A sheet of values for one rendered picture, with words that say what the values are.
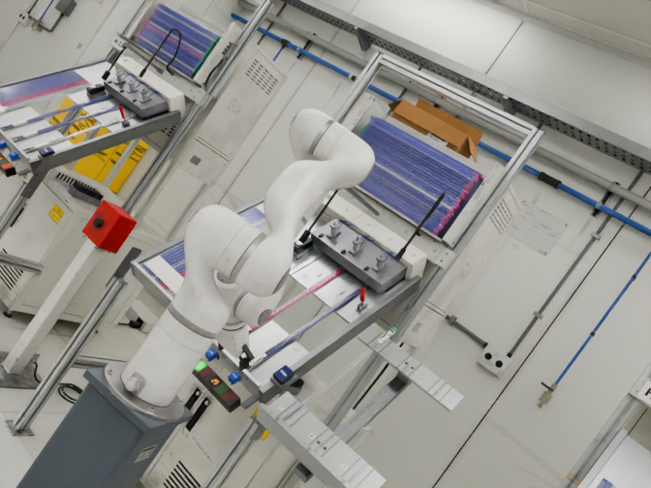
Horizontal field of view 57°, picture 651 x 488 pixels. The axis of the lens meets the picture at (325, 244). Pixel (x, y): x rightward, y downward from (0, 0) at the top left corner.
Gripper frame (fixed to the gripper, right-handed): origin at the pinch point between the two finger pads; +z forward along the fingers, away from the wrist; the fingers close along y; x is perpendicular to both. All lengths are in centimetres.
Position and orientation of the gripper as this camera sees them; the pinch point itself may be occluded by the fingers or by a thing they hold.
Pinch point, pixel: (233, 355)
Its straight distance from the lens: 172.2
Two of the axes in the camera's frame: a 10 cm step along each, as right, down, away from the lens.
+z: -0.7, 7.4, 6.6
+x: 7.1, -4.3, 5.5
